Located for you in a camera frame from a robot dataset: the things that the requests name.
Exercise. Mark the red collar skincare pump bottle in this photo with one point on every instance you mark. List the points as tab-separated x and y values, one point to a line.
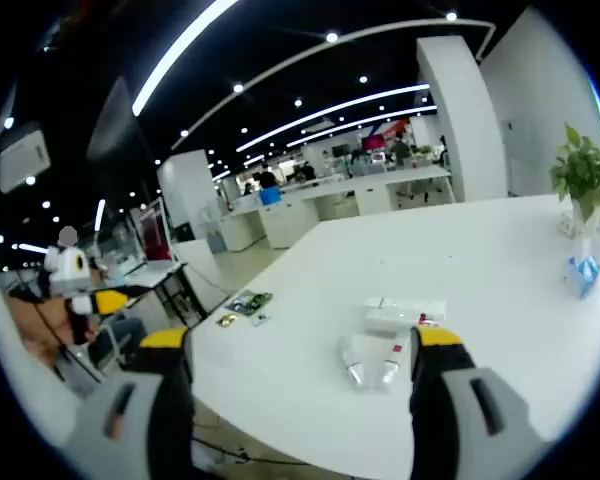
400	307

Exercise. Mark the pink wall screen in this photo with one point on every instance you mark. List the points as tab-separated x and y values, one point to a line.
373	142

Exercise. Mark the long white counter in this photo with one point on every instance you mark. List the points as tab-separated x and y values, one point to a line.
375	195

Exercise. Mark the potted green plant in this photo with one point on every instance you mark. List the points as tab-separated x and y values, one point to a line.
580	170

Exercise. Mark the long ceiling light strip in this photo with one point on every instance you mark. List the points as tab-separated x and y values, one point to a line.
180	50

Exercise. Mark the blue white tissue pack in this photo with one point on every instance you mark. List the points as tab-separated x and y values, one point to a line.
582	275

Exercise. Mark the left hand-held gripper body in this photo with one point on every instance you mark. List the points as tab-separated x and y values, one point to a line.
67	270

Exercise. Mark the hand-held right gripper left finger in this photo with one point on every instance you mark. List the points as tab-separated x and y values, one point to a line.
130	425

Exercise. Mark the person's left hand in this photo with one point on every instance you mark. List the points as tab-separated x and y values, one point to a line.
45	325

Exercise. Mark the green silver foil packet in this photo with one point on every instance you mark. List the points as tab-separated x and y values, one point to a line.
250	302

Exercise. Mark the white table black legs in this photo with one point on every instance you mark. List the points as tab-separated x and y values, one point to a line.
150	276

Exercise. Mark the red label white skincare tube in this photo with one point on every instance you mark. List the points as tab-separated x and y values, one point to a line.
392	362

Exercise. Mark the gold foil packet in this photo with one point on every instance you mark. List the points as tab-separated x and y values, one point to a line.
228	320

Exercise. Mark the blue storage bin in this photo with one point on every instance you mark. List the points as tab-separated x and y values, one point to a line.
270	196

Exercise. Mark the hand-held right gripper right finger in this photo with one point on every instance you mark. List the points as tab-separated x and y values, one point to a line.
450	440

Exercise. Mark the ceiling air conditioner unit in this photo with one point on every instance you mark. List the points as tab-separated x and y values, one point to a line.
20	162

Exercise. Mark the small clear packet blue print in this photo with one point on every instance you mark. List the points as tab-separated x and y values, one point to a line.
261	319

